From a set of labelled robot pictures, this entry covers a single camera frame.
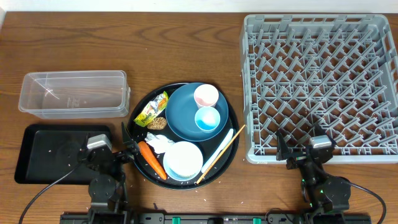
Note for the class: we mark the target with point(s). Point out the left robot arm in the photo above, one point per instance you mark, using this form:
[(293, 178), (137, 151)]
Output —
[(108, 192)]

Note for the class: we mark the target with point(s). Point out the white tissue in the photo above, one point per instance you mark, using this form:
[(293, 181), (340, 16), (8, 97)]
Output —
[(159, 143)]

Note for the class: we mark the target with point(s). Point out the light blue cup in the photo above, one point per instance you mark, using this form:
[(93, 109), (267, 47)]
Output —
[(207, 119)]

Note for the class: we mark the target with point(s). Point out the light blue bowl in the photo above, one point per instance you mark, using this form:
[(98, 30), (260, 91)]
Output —
[(183, 161)]

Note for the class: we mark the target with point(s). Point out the wooden chopstick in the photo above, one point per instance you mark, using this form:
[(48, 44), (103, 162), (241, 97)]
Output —
[(220, 154)]

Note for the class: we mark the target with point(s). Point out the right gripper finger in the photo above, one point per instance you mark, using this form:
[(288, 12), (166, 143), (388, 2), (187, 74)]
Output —
[(318, 130), (283, 151)]

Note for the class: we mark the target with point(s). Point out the clear plastic bin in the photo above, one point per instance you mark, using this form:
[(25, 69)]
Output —
[(75, 94)]

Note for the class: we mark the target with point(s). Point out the black rectangular tray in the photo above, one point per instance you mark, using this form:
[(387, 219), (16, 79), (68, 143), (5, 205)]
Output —
[(48, 151)]

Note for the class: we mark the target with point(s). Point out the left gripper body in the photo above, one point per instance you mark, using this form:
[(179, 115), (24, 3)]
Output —
[(127, 158)]

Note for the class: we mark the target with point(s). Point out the pink cup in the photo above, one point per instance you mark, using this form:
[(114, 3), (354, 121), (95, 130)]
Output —
[(206, 95)]

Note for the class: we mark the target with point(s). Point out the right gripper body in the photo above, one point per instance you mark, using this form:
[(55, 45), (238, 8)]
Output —
[(296, 159)]

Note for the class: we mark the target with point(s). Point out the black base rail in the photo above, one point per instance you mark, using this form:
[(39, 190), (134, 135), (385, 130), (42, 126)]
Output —
[(160, 218)]

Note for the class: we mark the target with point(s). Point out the orange carrot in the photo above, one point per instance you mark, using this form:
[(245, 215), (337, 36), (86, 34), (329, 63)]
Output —
[(148, 155)]

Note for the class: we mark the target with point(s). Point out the grey dishwasher rack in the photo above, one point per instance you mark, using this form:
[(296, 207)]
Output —
[(335, 70)]

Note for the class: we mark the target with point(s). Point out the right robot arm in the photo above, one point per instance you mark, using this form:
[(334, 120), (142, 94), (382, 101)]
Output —
[(328, 196)]

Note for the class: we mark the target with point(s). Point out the yellow green snack wrapper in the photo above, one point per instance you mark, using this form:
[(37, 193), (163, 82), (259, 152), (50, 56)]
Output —
[(152, 110)]

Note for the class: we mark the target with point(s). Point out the round black serving tray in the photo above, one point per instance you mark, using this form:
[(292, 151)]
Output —
[(207, 148)]

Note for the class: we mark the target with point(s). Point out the dark blue plate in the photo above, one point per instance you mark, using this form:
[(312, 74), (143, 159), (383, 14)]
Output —
[(180, 114)]

